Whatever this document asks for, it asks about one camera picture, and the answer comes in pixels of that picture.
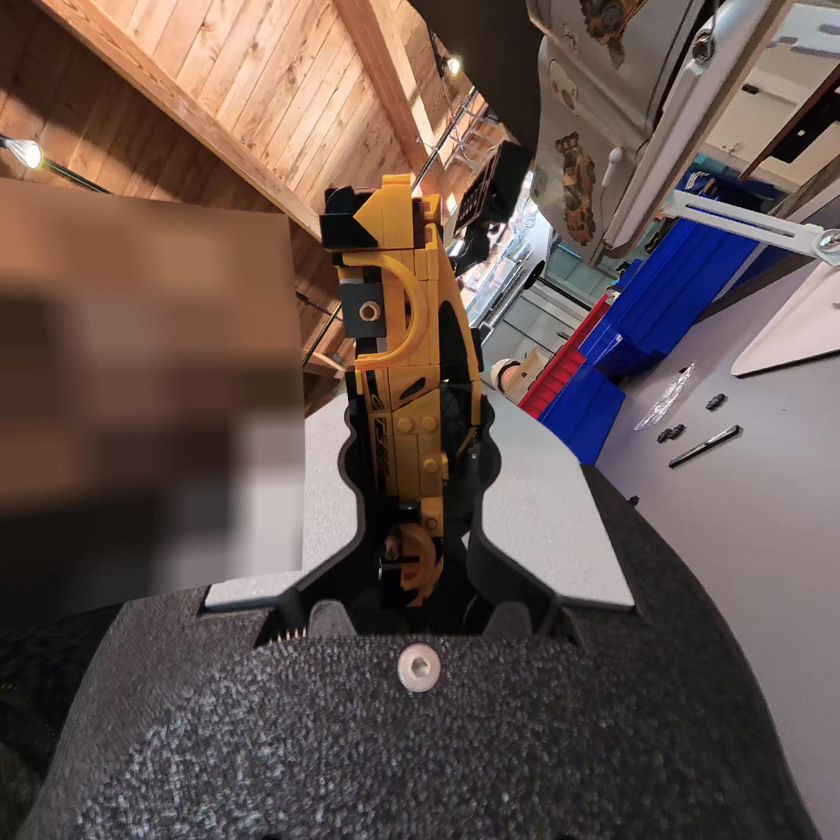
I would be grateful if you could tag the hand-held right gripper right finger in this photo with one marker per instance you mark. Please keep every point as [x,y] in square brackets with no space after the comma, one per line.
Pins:
[551,525]

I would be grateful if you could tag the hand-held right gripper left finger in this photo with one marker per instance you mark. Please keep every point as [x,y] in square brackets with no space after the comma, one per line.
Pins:
[328,512]

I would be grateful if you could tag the yellow lego car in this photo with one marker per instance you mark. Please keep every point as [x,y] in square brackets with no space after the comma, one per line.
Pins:
[420,394]

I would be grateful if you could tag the black rim inserts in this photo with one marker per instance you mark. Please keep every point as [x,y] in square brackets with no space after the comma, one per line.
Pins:
[670,434]

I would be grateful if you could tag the clear plastic parts bag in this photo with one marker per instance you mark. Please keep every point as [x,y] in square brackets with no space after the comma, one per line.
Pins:
[666,400]

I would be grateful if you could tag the black lego rod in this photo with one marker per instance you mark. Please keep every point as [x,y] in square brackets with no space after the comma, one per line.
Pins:
[705,446]

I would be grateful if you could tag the lego instruction booklet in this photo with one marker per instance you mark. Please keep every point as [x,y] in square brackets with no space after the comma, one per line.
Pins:
[590,98]

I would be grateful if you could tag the red plastic bin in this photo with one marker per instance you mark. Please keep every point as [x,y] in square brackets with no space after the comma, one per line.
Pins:
[558,367]

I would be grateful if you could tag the white metal book stand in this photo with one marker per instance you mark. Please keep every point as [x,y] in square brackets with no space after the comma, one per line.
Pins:
[787,328]

